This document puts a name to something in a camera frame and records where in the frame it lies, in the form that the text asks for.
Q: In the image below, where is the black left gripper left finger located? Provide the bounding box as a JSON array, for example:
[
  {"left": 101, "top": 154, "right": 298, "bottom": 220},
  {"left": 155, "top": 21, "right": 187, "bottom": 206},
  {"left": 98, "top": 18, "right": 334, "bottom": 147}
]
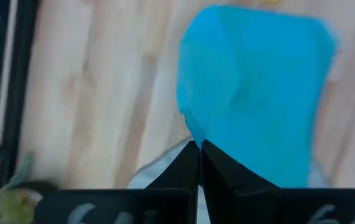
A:
[{"left": 35, "top": 139, "right": 201, "bottom": 224}]

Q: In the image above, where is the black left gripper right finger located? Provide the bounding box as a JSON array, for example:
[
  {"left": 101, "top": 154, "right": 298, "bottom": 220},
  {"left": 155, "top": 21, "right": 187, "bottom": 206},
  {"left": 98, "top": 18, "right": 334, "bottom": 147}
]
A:
[{"left": 200, "top": 139, "right": 355, "bottom": 224}]

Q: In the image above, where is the pale blue teal-edged towel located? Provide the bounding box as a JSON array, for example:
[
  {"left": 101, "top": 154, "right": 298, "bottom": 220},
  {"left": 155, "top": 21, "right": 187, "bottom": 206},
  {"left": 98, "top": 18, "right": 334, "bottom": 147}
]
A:
[{"left": 126, "top": 136, "right": 332, "bottom": 224}]

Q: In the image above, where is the bright blue microfiber towel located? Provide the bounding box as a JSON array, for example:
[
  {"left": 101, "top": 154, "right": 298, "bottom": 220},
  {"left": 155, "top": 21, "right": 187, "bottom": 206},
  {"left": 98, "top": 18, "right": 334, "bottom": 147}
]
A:
[{"left": 175, "top": 3, "right": 340, "bottom": 189}]

